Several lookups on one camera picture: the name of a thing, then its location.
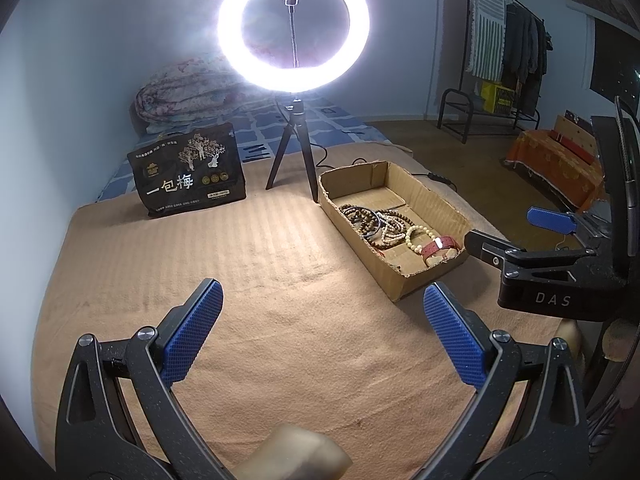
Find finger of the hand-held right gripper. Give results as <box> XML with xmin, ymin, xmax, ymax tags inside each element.
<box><xmin>526</xmin><ymin>206</ymin><xmax>607</xmax><ymax>241</ymax></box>
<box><xmin>464</xmin><ymin>229</ymin><xmax>592</xmax><ymax>274</ymax></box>

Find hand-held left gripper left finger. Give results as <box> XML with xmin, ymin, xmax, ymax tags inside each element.
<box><xmin>55</xmin><ymin>277</ymin><xmax>236</xmax><ymax>480</ymax></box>

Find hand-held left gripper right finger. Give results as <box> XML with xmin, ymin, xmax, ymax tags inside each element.
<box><xmin>422</xmin><ymin>281</ymin><xmax>591</xmax><ymax>480</ymax></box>

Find pale yellow bead bracelet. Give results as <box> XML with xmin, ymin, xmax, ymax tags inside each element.
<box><xmin>405</xmin><ymin>226</ymin><xmax>442</xmax><ymax>252</ymax></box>

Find cardboard box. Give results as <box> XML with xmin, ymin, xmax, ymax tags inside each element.
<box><xmin>317</xmin><ymin>161</ymin><xmax>471</xmax><ymax>302</ymax></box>

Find person's right hand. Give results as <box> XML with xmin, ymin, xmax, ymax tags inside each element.
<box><xmin>602</xmin><ymin>316</ymin><xmax>640</xmax><ymax>363</ymax></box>

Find person's left hand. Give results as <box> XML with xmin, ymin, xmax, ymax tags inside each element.
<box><xmin>234</xmin><ymin>422</ymin><xmax>352</xmax><ymax>480</ymax></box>

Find orange patterned cloth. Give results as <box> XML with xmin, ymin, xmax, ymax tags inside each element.
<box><xmin>504</xmin><ymin>127</ymin><xmax>608</xmax><ymax>214</ymax></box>

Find brown cardboard carton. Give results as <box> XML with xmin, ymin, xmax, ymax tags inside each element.
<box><xmin>554</xmin><ymin>111</ymin><xmax>601</xmax><ymax>163</ymax></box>

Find yellow crate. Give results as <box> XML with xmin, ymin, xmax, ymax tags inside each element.
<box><xmin>481</xmin><ymin>81</ymin><xmax>516</xmax><ymax>114</ymax></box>

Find black printed snack bag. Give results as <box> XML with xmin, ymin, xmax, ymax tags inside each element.
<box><xmin>126</xmin><ymin>122</ymin><xmax>247</xmax><ymax>219</ymax></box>

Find dark window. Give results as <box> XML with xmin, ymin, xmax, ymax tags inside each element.
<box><xmin>590</xmin><ymin>14</ymin><xmax>640</xmax><ymax>107</ymax></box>

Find dark hanging clothes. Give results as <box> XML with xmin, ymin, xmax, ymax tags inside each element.
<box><xmin>501</xmin><ymin>2</ymin><xmax>554</xmax><ymax>111</ymax></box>

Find black clothes rack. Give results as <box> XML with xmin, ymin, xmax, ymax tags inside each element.
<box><xmin>466</xmin><ymin>0</ymin><xmax>551</xmax><ymax>133</ymax></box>

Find floral quilt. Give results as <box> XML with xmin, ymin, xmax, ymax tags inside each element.
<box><xmin>131</xmin><ymin>56</ymin><xmax>282</xmax><ymax>137</ymax></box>

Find phone holder clamp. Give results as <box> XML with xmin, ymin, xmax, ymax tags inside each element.
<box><xmin>270</xmin><ymin>0</ymin><xmax>316</xmax><ymax>69</ymax></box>

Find red leather watch strap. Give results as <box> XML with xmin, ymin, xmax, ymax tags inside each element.
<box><xmin>417</xmin><ymin>236</ymin><xmax>462</xmax><ymax>267</ymax></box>

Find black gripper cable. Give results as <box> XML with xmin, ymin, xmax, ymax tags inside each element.
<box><xmin>614</xmin><ymin>95</ymin><xmax>640</xmax><ymax>281</ymax></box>

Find dark wooden bead bracelets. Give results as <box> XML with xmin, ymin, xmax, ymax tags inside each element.
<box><xmin>339</xmin><ymin>203</ymin><xmax>398</xmax><ymax>238</ymax></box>

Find white ring light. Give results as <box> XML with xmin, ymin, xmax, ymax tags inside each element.
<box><xmin>217</xmin><ymin>0</ymin><xmax>371</xmax><ymax>93</ymax></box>

